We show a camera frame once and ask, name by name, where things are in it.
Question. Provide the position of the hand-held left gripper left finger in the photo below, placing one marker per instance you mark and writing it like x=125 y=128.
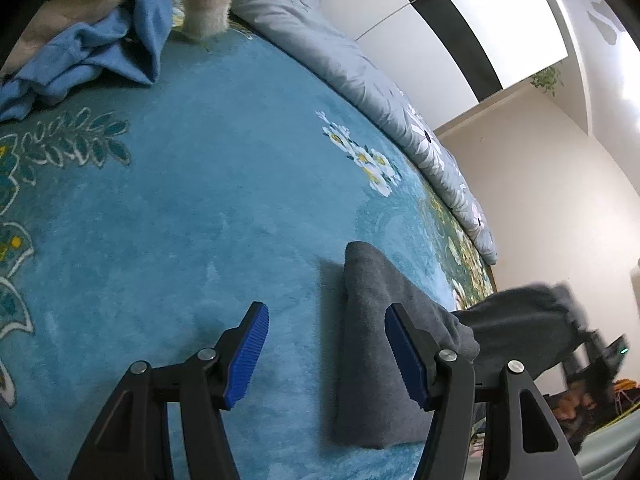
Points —
x=246 y=355

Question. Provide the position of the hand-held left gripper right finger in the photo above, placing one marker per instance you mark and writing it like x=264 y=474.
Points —
x=407 y=360

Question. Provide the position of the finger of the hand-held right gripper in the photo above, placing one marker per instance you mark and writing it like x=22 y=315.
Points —
x=582 y=352

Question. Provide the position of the grey garment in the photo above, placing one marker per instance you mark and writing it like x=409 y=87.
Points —
x=370 y=360

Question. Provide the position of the person's right hand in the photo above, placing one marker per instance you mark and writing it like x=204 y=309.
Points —
x=572 y=407

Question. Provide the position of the teal floral blanket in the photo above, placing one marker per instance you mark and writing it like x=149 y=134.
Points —
x=200 y=200

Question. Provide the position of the light blue floral quilt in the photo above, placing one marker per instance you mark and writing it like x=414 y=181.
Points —
x=350 y=60

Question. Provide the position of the blue garment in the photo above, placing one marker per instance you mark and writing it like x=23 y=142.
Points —
x=75 y=60

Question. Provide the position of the white wardrobe with black stripe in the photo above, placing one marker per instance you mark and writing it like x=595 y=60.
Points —
x=425 y=15

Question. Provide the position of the green plant wall decoration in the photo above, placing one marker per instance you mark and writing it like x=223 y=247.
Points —
x=547 y=80

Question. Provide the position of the grey wall decal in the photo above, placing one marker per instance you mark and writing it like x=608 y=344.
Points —
x=605 y=15

